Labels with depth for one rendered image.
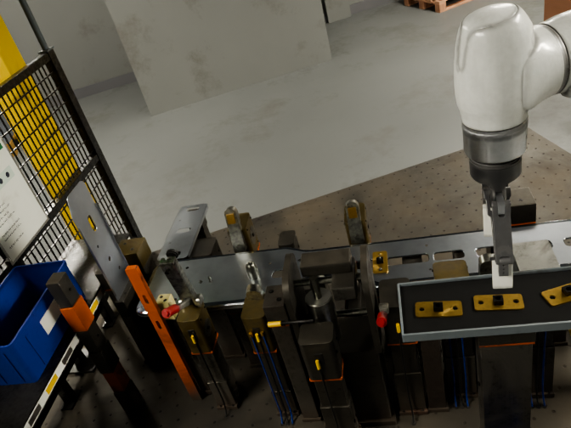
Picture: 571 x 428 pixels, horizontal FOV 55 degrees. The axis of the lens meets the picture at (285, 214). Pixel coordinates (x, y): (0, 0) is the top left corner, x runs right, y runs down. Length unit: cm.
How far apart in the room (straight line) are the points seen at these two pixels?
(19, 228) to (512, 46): 141
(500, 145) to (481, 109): 6
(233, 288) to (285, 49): 451
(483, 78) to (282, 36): 504
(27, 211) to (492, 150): 136
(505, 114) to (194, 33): 496
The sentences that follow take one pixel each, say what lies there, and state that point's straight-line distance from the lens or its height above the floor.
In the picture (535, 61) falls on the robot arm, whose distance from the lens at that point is 80.
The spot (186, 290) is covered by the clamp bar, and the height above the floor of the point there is 111.
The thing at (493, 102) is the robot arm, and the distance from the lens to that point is 79.
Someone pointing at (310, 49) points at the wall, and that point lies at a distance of 587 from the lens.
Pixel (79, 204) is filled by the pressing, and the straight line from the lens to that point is 150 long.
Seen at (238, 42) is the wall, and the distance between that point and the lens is 569.
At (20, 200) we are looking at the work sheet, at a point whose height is 126.
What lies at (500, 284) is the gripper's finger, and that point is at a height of 127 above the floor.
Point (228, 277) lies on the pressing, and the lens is 152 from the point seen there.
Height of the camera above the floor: 192
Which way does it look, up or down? 33 degrees down
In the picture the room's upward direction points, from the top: 16 degrees counter-clockwise
